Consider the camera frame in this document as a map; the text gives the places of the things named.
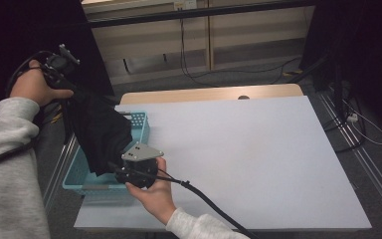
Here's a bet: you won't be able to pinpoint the light blue plastic basket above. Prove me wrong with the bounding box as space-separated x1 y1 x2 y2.
62 111 151 196

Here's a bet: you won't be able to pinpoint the wooden table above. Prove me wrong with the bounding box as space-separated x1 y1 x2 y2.
118 83 304 106

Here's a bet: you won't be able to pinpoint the black metal stand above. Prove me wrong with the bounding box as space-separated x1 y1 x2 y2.
286 53 367 153

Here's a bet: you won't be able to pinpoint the person's right hand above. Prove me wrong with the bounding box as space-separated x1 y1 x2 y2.
125 157 177 226

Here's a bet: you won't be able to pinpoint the black curtain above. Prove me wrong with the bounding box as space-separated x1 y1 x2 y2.
299 0 382 133
0 0 115 120

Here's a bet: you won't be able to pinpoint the black hanging cable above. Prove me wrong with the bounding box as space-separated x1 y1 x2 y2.
178 18 303 88

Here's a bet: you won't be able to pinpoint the aluminium floor rail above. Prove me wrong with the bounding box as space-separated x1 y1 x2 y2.
316 89 382 217
43 132 81 213

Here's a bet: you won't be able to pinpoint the person's left hand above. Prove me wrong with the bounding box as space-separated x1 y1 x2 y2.
9 59 75 108

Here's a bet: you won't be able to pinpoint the white floor cable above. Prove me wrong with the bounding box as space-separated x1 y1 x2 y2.
342 99 382 146

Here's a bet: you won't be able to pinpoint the beige wooden cabinet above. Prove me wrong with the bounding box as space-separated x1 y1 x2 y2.
81 0 316 86

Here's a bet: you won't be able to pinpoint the white wall outlet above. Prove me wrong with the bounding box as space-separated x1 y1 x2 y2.
173 0 197 10

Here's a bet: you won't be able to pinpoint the black floor cables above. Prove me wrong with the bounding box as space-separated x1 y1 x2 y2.
322 99 367 153

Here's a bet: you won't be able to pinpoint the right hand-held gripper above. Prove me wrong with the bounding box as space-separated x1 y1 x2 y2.
113 142 164 189

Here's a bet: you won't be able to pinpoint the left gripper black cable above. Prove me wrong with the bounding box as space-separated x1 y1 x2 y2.
0 50 53 173

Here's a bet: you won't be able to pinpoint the black shorts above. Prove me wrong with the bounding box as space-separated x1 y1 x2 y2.
67 88 134 177

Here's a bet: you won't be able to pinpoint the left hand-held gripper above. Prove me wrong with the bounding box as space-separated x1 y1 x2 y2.
43 43 82 91

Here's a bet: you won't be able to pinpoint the white table cover sheet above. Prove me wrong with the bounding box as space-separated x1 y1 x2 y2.
74 95 373 232

